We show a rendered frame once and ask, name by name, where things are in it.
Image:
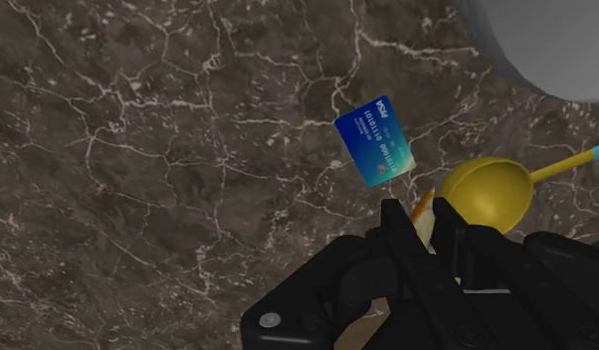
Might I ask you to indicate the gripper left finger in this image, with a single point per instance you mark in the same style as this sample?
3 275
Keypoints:
304 310

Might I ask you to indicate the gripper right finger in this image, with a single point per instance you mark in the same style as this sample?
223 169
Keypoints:
522 291

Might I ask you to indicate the orange and white piece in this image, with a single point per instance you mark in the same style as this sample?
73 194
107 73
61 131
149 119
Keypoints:
424 223

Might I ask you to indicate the blue bank card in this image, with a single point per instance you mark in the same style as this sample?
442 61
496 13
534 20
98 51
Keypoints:
374 141

